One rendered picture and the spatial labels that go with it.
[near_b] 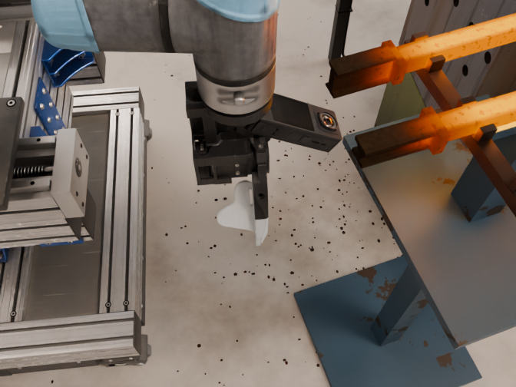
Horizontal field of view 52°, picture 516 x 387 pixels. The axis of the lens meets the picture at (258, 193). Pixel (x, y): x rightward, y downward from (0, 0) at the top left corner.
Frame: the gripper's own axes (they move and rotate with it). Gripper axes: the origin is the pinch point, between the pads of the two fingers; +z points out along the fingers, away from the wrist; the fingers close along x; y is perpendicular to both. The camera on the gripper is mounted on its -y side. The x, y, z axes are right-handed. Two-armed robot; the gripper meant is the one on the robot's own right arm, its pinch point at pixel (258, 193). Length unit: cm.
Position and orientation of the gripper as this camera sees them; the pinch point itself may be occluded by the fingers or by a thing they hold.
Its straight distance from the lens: 69.0
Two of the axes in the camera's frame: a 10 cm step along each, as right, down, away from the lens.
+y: -10.0, 0.8, -0.5
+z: 0.0, 5.2, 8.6
